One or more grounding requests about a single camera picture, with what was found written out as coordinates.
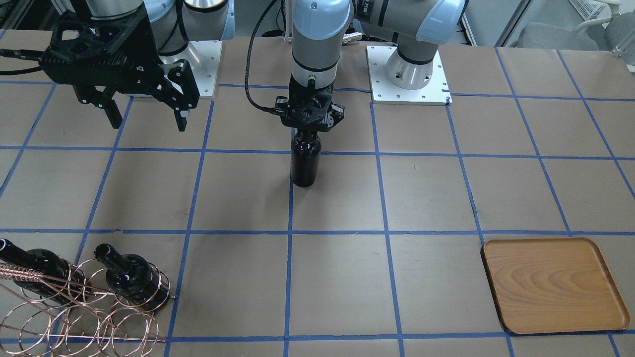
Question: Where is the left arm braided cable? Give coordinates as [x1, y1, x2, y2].
[0, 48, 45, 76]

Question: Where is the copper wire bottle basket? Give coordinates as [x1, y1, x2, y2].
[1, 259, 167, 357]

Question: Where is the wooden tray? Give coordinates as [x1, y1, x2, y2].
[481, 237, 631, 335]

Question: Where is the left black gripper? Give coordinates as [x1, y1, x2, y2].
[274, 87, 345, 142]

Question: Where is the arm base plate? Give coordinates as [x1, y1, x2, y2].
[159, 40, 224, 99]
[367, 46, 453, 106]

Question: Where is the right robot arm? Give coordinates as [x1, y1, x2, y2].
[38, 0, 235, 131]

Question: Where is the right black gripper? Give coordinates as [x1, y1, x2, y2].
[39, 5, 200, 132]

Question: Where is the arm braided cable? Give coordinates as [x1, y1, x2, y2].
[244, 0, 283, 116]
[0, 48, 45, 76]

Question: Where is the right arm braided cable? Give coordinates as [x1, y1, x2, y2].
[244, 0, 283, 116]

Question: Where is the dark wine bottle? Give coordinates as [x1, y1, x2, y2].
[0, 238, 70, 305]
[290, 130, 322, 187]
[94, 243, 165, 311]

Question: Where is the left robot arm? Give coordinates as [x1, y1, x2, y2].
[273, 0, 467, 144]

